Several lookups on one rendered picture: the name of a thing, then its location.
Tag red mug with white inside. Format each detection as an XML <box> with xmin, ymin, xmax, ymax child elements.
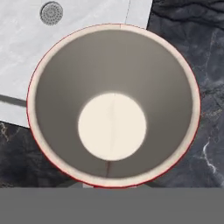
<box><xmin>25</xmin><ymin>23</ymin><xmax>202</xmax><ymax>189</ymax></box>

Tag white marble sink basin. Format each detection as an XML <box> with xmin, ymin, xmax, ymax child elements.
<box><xmin>0</xmin><ymin>0</ymin><xmax>154</xmax><ymax>129</ymax></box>

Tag round metal sink drain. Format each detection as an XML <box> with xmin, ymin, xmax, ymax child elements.
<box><xmin>39</xmin><ymin>1</ymin><xmax>64</xmax><ymax>26</ymax></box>

